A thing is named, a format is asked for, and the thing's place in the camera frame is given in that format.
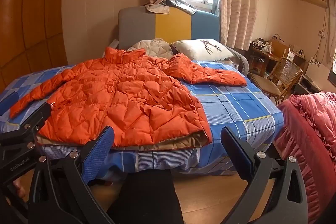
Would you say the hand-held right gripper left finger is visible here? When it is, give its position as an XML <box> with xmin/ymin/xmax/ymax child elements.
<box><xmin>28</xmin><ymin>126</ymin><xmax>116</xmax><ymax>224</ymax></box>

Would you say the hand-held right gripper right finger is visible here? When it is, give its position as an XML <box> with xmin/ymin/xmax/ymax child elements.
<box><xmin>220</xmin><ymin>126</ymin><xmax>308</xmax><ymax>224</ymax></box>

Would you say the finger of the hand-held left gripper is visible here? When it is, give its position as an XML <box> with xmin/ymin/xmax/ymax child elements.
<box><xmin>0</xmin><ymin>91</ymin><xmax>19</xmax><ymax>117</ymax></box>
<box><xmin>0</xmin><ymin>102</ymin><xmax>52</xmax><ymax>151</ymax></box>

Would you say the orange quilted down jacket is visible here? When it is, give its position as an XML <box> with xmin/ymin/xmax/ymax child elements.
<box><xmin>9</xmin><ymin>47</ymin><xmax>248</xmax><ymax>148</ymax></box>

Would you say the bed with blue plaid sheet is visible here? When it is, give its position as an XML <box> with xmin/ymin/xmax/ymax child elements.
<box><xmin>0</xmin><ymin>60</ymin><xmax>285</xmax><ymax>185</ymax></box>

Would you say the person's black trouser leg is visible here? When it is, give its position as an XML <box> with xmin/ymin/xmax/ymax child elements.
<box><xmin>108</xmin><ymin>169</ymin><xmax>184</xmax><ymax>224</ymax></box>

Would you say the pink ruffled quilt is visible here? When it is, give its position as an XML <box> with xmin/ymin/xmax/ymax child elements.
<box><xmin>273</xmin><ymin>91</ymin><xmax>336</xmax><ymax>224</ymax></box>

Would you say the wooden wardrobe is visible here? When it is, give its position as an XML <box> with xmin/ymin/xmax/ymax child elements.
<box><xmin>0</xmin><ymin>0</ymin><xmax>70</xmax><ymax>93</ymax></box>

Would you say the wooden rattan chair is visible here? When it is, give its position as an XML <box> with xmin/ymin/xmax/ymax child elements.
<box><xmin>251</xmin><ymin>57</ymin><xmax>303</xmax><ymax>105</ymax></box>

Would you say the cluttered wooden desk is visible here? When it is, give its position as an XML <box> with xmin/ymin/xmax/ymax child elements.
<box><xmin>248</xmin><ymin>39</ymin><xmax>290</xmax><ymax>75</ymax></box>

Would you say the white leaf print board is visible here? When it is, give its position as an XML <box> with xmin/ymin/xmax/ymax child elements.
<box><xmin>304</xmin><ymin>57</ymin><xmax>332</xmax><ymax>88</ymax></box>

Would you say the white pillow with deer print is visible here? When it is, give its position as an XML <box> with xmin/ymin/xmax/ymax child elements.
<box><xmin>171</xmin><ymin>39</ymin><xmax>234</xmax><ymax>62</ymax></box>

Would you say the beige quilted blanket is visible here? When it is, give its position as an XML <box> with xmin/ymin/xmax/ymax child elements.
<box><xmin>128</xmin><ymin>38</ymin><xmax>174</xmax><ymax>59</ymax></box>

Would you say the grey yellow blue headboard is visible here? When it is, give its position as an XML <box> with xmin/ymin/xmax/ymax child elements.
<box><xmin>118</xmin><ymin>5</ymin><xmax>220</xmax><ymax>50</ymax></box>

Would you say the grey padded bed rail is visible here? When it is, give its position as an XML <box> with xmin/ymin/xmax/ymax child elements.
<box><xmin>226</xmin><ymin>46</ymin><xmax>250</xmax><ymax>75</ymax></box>

